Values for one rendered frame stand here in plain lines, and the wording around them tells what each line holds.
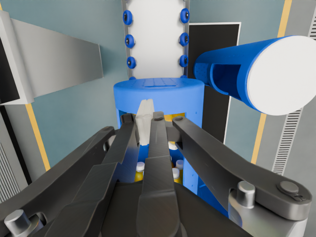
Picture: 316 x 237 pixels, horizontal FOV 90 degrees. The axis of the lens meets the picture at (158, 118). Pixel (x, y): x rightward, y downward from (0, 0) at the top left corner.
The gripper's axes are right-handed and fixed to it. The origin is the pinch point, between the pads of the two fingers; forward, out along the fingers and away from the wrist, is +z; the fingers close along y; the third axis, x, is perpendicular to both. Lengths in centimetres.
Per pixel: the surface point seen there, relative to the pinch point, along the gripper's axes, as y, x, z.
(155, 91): 0.8, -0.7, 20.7
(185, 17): 14, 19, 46
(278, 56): 44, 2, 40
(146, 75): -3, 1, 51
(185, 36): 14, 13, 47
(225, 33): 62, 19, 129
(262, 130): 110, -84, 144
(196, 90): 11.5, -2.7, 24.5
